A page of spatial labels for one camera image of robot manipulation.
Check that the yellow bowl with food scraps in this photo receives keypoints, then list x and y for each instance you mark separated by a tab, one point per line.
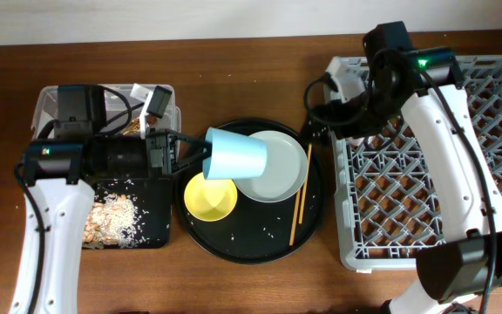
210	200

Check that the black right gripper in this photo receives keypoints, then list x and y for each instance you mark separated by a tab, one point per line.
336	111

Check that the food scraps pile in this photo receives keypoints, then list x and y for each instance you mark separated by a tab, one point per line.
111	222

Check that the short wooden chopstick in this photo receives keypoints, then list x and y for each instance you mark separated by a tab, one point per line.
295	217

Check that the pale green plate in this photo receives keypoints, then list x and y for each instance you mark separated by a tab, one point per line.
285	171

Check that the blue cup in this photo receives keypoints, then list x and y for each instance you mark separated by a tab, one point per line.
234	156

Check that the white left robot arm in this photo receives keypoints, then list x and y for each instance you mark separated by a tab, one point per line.
59	174

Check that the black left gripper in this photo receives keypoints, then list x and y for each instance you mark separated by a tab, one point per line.
165	138

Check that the clear plastic bin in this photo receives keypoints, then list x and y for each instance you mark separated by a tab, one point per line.
47	107

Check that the brown gold coffee wrapper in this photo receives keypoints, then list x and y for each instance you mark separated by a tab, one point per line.
134	126

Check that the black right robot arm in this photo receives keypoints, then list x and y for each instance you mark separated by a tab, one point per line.
424	88

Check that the grey dishwasher rack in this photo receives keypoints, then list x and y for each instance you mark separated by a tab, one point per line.
386	206

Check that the round black serving tray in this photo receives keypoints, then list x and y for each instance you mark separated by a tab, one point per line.
257	232

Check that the long wooden chopstick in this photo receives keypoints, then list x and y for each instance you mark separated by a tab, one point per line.
304	186

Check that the black rectangular tray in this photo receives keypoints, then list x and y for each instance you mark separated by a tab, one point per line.
154	202

